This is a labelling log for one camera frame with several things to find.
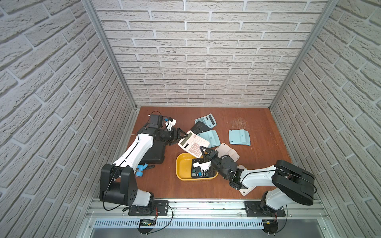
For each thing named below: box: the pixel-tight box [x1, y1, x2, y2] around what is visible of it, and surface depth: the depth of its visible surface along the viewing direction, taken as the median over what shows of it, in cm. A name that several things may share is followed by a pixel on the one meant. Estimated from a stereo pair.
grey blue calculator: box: [194, 113, 217, 129], surface depth 111 cm
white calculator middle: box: [214, 142, 241, 163], surface depth 94 cm
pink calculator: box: [178, 130, 210, 159], surface depth 80 cm
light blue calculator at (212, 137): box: [196, 129, 221, 149], surface depth 99 cm
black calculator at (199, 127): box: [190, 120, 211, 135], surface depth 105 cm
